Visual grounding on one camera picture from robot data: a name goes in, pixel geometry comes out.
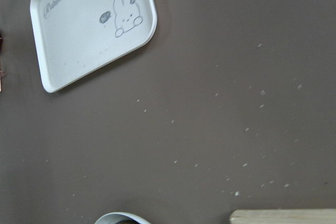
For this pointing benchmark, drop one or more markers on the cream rabbit tray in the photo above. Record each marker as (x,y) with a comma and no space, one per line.
(74,38)

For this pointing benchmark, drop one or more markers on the bamboo cutting board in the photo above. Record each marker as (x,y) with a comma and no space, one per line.
(283,216)

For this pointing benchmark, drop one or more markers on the white round plate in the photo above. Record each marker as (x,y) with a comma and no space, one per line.
(121,217)

